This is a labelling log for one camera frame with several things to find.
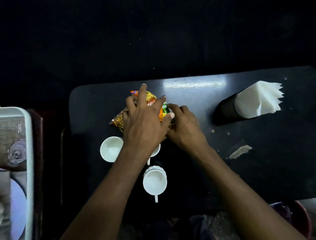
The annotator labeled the person's right hand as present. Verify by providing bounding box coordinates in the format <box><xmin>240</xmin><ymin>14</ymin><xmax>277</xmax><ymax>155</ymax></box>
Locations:
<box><xmin>166</xmin><ymin>104</ymin><xmax>210</xmax><ymax>157</ymax></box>

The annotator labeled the person's left hand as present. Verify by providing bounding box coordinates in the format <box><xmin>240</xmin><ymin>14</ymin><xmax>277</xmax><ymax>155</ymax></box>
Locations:
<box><xmin>122</xmin><ymin>84</ymin><xmax>175</xmax><ymax>159</ymax></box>

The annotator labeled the yellow orange snack packet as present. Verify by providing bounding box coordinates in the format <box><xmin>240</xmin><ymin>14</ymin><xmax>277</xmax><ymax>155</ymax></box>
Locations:
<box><xmin>109</xmin><ymin>90</ymin><xmax>173</xmax><ymax>142</ymax></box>

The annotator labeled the person's right forearm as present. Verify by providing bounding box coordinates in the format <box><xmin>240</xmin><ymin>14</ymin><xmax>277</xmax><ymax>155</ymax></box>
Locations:
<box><xmin>194</xmin><ymin>145</ymin><xmax>307</xmax><ymax>240</ymax></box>

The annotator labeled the person's left forearm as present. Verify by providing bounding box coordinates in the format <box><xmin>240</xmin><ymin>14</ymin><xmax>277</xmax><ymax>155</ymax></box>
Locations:
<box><xmin>60</xmin><ymin>145</ymin><xmax>154</xmax><ymax>240</ymax></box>

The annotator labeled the white cup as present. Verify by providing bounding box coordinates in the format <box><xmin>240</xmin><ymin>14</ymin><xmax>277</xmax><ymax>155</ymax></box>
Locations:
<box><xmin>142</xmin><ymin>165</ymin><xmax>168</xmax><ymax>203</ymax></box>
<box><xmin>100</xmin><ymin>136</ymin><xmax>124</xmax><ymax>163</ymax></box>
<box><xmin>147</xmin><ymin>143</ymin><xmax>161</xmax><ymax>166</ymax></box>

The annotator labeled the black ribbed cup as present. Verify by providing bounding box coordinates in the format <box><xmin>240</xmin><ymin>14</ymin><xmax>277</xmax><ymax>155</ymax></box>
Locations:
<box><xmin>213</xmin><ymin>93</ymin><xmax>248</xmax><ymax>125</ymax></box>

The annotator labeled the torn sticker remnant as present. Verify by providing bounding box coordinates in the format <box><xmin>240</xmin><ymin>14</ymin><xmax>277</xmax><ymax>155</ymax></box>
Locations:
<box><xmin>229</xmin><ymin>145</ymin><xmax>253</xmax><ymax>160</ymax></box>

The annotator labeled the stack of white paper napkins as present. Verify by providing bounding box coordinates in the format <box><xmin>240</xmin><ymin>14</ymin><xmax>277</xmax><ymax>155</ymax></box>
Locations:
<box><xmin>234</xmin><ymin>80</ymin><xmax>284</xmax><ymax>119</ymax></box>

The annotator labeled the white plastic tray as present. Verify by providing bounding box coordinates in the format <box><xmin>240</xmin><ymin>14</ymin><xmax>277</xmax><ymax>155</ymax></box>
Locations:
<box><xmin>0</xmin><ymin>106</ymin><xmax>34</xmax><ymax>240</ymax></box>

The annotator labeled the clear glass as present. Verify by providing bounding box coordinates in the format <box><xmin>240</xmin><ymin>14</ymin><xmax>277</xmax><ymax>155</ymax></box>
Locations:
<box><xmin>7</xmin><ymin>139</ymin><xmax>27</xmax><ymax>165</ymax></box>

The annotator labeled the person's dark clothing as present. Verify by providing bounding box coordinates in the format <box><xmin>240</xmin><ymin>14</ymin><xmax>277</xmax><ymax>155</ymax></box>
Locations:
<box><xmin>118</xmin><ymin>211</ymin><xmax>235</xmax><ymax>240</ymax></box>

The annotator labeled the pale blue plate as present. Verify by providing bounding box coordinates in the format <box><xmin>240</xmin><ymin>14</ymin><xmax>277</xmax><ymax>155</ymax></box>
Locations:
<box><xmin>9</xmin><ymin>178</ymin><xmax>27</xmax><ymax>240</ymax></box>

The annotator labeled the red bucket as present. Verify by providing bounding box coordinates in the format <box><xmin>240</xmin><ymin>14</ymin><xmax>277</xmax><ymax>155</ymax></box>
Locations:
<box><xmin>270</xmin><ymin>200</ymin><xmax>313</xmax><ymax>240</ymax></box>

